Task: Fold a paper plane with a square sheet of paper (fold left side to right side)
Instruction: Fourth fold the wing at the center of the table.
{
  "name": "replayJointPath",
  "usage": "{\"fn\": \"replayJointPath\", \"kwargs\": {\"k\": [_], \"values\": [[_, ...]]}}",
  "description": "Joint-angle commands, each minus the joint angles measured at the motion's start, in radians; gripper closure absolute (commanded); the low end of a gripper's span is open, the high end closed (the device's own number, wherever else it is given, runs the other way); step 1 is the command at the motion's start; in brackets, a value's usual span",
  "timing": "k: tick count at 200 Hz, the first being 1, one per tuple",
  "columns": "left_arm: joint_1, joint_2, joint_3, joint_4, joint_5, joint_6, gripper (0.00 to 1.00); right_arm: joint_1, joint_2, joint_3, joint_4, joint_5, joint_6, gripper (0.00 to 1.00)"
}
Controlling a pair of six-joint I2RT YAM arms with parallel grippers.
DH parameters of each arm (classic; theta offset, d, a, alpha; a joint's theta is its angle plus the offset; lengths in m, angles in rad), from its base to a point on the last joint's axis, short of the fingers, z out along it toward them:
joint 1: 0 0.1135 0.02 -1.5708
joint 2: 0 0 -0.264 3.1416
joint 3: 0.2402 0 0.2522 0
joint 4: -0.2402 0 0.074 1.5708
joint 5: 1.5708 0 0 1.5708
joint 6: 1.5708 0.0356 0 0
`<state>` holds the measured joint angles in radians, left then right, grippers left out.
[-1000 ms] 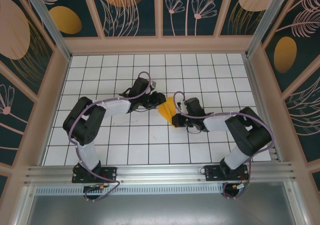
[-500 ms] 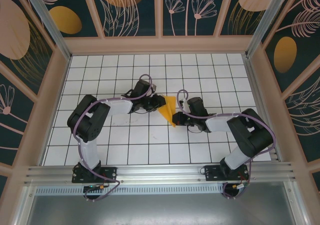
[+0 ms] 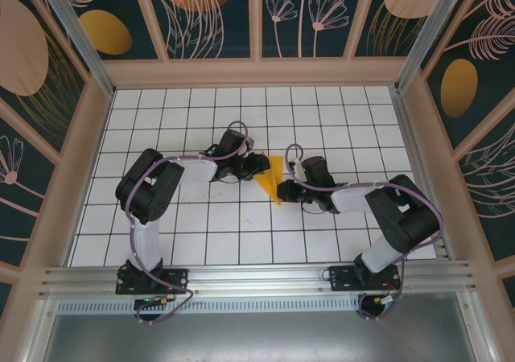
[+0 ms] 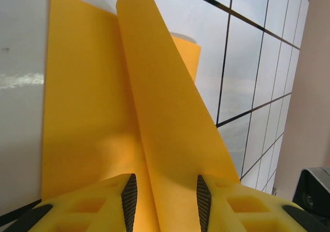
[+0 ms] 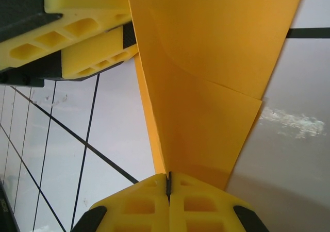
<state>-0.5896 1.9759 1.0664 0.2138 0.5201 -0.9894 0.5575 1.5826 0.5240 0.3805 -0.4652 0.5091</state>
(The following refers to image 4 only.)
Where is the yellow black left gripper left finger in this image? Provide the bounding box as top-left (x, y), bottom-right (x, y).
top-left (0, 173), bottom-right (138, 232)

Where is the pink enclosure frame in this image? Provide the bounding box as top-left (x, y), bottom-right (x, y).
top-left (265, 0), bottom-right (330, 199)

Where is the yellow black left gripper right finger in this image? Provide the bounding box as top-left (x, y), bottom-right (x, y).
top-left (196, 174), bottom-right (330, 232)

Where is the orange cloth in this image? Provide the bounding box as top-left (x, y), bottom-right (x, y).
top-left (40, 0), bottom-right (242, 232)

